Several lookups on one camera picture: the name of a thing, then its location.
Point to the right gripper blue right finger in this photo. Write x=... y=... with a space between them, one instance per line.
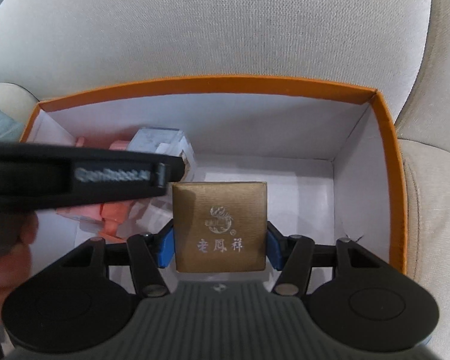
x=292 y=257

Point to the pink cylinder cup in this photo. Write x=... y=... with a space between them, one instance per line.
x=82 y=142

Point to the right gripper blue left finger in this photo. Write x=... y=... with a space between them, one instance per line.
x=148 y=254

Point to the silver grey small box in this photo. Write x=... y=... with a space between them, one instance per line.
x=166 y=141

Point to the gold jewellery box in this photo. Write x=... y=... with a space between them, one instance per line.
x=220 y=226

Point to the orange cardboard box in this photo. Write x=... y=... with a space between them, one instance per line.
x=328 y=152

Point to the person left hand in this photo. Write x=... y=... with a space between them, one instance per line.
x=15 y=267

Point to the pink pump bottle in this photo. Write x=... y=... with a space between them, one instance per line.
x=113 y=221

